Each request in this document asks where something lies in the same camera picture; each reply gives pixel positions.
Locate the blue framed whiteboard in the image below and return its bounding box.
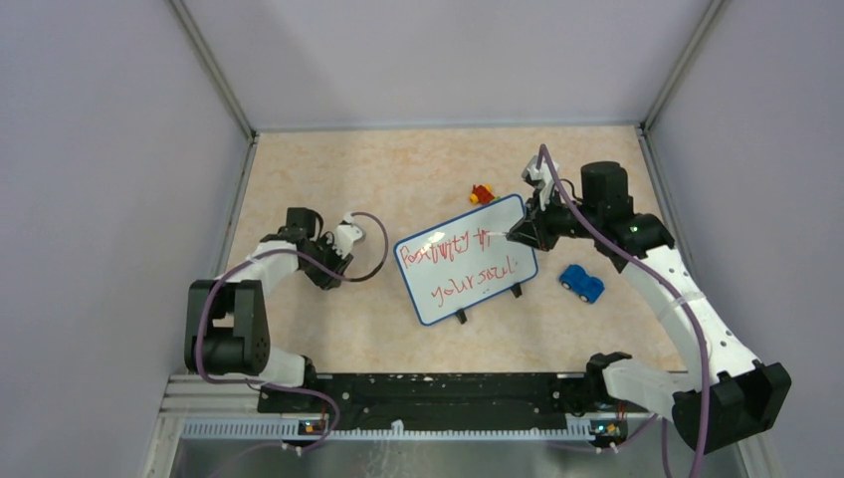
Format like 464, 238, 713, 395
393, 194, 538, 327

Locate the metal whiteboard stand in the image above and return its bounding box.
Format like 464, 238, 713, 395
452, 282, 524, 325

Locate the blue toy car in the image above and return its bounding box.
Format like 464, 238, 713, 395
558, 264, 605, 304

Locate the colourful toy brick vehicle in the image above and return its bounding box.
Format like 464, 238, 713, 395
469, 184, 499, 205

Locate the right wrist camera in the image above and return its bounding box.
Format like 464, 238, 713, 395
522, 155, 558, 212

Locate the white slotted cable duct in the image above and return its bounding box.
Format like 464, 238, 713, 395
181, 418, 595, 441

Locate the right aluminium frame post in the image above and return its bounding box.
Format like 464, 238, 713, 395
639, 0, 731, 136

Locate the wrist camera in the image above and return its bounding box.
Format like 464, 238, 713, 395
522, 155, 558, 212
331, 212, 366, 258

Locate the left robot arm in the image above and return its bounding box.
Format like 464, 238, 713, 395
184, 207, 365, 412

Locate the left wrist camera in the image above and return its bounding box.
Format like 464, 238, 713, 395
331, 212, 366, 258

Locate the aluminium frame post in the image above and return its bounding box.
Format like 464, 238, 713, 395
639, 0, 731, 136
166, 0, 257, 143

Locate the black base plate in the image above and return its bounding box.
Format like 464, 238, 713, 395
257, 372, 641, 442

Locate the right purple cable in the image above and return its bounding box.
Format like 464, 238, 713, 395
536, 143, 714, 478

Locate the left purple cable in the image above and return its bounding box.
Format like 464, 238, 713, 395
194, 210, 390, 456

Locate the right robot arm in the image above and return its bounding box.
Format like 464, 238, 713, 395
507, 157, 792, 453

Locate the left aluminium frame post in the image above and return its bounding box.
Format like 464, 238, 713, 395
166, 0, 257, 143

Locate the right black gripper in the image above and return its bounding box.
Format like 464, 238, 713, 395
509, 184, 601, 252

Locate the purple cable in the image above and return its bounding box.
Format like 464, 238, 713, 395
536, 143, 714, 478
194, 210, 390, 456

